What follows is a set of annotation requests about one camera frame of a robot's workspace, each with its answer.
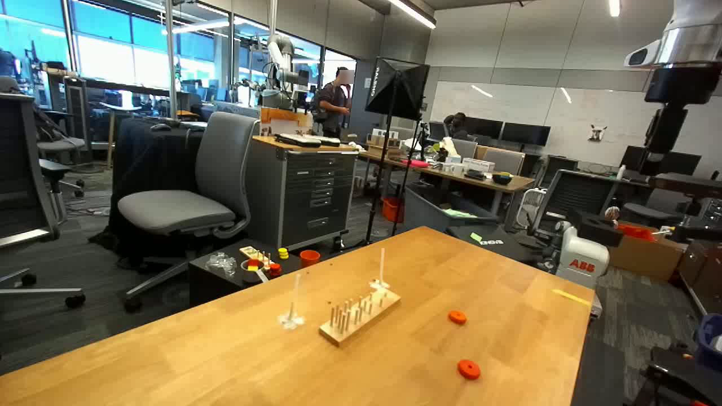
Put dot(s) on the white plastic spoon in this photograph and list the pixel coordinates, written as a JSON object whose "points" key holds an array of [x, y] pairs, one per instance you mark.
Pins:
{"points": [[259, 276]]}

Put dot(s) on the small black side table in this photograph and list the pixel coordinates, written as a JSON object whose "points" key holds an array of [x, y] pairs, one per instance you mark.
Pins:
{"points": [[226, 282]]}

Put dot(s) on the yellow tape strip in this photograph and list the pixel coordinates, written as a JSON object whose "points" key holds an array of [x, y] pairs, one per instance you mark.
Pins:
{"points": [[571, 295]]}

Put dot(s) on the clear crumpled plastic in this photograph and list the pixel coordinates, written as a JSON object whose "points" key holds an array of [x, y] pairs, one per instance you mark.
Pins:
{"points": [[220, 263]]}

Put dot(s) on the black mesh office chair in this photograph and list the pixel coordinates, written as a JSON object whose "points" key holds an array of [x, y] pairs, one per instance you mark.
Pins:
{"points": [[577, 197]]}

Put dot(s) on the black light stand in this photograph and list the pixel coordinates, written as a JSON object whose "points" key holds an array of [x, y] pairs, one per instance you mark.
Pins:
{"points": [[386, 172]]}

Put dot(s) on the white ABB robot base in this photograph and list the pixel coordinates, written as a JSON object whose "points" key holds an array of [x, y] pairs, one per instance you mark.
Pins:
{"points": [[580, 260]]}

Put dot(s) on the white lab robot arm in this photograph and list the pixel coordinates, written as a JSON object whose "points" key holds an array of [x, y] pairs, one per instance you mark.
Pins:
{"points": [[279, 71]]}

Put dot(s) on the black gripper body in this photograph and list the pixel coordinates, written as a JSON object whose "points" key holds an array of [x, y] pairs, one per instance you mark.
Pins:
{"points": [[668, 127]]}

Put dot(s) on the orange plastic cup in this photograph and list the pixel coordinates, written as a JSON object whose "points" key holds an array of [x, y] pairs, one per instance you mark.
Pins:
{"points": [[310, 258]]}

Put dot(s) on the grey storage bin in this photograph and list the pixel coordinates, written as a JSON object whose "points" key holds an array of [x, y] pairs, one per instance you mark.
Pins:
{"points": [[452, 211]]}

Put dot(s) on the grey metal drawer cabinet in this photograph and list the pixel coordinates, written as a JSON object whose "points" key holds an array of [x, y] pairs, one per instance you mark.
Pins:
{"points": [[300, 192]]}

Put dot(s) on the small white bowl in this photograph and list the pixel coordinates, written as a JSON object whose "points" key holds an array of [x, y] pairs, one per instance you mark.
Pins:
{"points": [[254, 264]]}

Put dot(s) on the long wooden desk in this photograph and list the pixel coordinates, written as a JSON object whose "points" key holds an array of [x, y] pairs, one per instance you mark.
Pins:
{"points": [[452, 175]]}

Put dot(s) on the orange cloth bundle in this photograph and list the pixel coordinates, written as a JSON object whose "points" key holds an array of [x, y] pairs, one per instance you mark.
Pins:
{"points": [[637, 231]]}

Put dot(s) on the wooden peg stand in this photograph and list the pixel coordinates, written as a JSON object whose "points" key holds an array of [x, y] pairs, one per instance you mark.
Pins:
{"points": [[358, 316]]}

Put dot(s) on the cardboard box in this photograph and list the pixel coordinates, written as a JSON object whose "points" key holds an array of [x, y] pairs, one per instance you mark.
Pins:
{"points": [[646, 258]]}

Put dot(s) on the black draped cloth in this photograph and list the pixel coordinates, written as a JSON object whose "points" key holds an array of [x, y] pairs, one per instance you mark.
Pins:
{"points": [[149, 172]]}

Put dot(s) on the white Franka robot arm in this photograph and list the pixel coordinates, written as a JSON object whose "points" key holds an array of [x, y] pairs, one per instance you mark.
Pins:
{"points": [[680, 34]]}

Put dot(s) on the man in dark shirt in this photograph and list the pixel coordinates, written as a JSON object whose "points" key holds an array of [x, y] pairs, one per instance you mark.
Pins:
{"points": [[329, 103]]}

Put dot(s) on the orange bucket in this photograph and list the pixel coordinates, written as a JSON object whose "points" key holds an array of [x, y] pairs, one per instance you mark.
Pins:
{"points": [[390, 207]]}

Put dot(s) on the yellow plastic toy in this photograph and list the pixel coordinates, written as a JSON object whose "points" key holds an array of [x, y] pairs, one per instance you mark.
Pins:
{"points": [[282, 253]]}

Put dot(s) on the red plastic toy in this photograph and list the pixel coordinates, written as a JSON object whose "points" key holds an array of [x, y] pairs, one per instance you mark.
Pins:
{"points": [[273, 269]]}

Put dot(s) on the light wooden box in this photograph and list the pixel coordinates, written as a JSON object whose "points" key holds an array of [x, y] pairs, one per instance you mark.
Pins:
{"points": [[284, 117]]}

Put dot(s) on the black wide monitor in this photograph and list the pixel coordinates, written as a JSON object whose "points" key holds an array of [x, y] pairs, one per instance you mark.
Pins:
{"points": [[661, 160]]}

